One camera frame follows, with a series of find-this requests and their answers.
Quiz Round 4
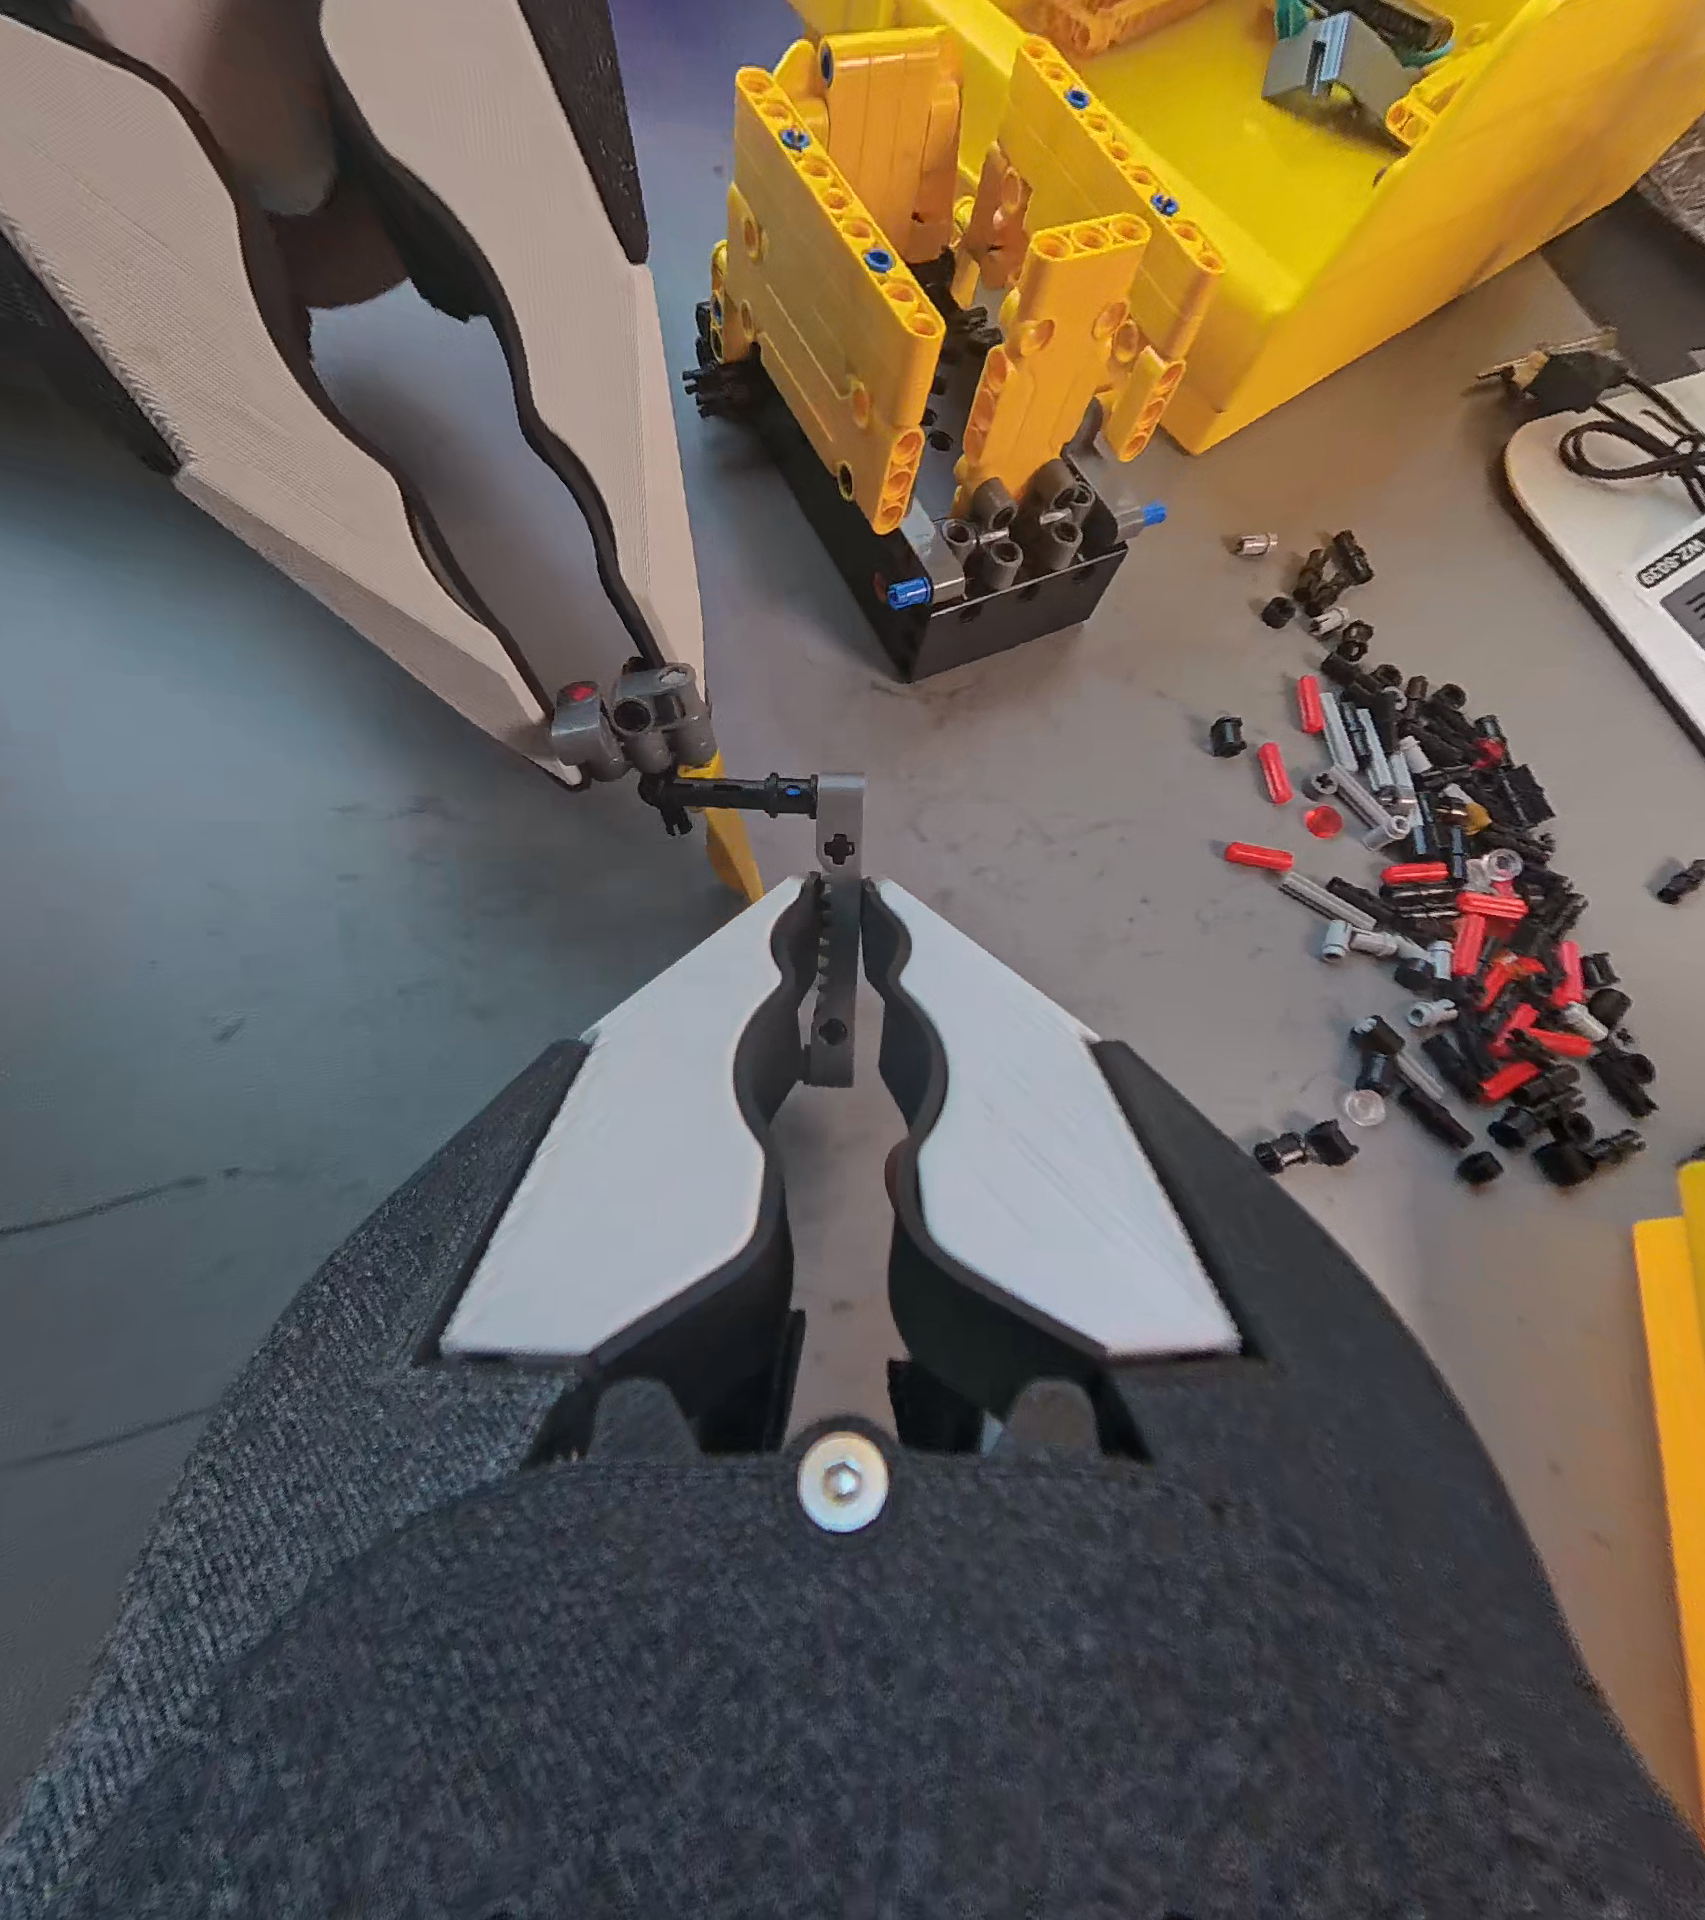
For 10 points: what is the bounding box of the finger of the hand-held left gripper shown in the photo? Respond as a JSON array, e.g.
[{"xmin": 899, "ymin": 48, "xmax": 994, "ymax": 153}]
[
  {"xmin": 316, "ymin": 0, "xmax": 710, "ymax": 708},
  {"xmin": 0, "ymin": 6, "xmax": 595, "ymax": 792}
]

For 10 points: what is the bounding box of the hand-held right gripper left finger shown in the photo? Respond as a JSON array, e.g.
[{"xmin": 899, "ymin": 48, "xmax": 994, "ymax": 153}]
[{"xmin": 439, "ymin": 875, "xmax": 825, "ymax": 1405}]

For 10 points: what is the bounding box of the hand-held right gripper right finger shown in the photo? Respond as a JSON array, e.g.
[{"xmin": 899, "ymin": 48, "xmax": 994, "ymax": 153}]
[{"xmin": 861, "ymin": 876, "xmax": 1246, "ymax": 1405}]

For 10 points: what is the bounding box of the grey grille yellow lego subassembly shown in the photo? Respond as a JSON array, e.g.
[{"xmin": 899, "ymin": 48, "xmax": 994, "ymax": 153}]
[{"xmin": 654, "ymin": 768, "xmax": 872, "ymax": 1090}]

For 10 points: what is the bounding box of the yellow grey lego arm assembly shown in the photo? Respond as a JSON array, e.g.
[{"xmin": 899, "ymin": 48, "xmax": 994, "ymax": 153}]
[{"xmin": 546, "ymin": 660, "xmax": 767, "ymax": 902}]

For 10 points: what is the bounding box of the black lego elbow connector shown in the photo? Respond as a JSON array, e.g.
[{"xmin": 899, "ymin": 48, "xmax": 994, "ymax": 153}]
[{"xmin": 1348, "ymin": 1016, "xmax": 1409, "ymax": 1129}]

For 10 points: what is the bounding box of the yellow black lego robot build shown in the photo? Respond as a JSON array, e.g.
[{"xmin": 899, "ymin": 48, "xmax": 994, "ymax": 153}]
[{"xmin": 687, "ymin": 27, "xmax": 1230, "ymax": 685}]

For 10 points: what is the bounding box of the pile of small lego pins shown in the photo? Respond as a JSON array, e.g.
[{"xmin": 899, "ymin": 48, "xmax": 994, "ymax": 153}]
[{"xmin": 1257, "ymin": 524, "xmax": 1665, "ymax": 1188}]

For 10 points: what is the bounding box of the orange lego beam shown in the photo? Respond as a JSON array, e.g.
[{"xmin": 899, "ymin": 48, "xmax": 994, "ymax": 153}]
[{"xmin": 1010, "ymin": 0, "xmax": 1216, "ymax": 45}]

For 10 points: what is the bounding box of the grey green lego piece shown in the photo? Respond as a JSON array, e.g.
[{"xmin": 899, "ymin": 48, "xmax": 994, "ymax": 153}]
[{"xmin": 1265, "ymin": 0, "xmax": 1455, "ymax": 114}]

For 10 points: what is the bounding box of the small black cable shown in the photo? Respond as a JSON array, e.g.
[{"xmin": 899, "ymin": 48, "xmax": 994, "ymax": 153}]
[{"xmin": 1484, "ymin": 344, "xmax": 1705, "ymax": 521}]

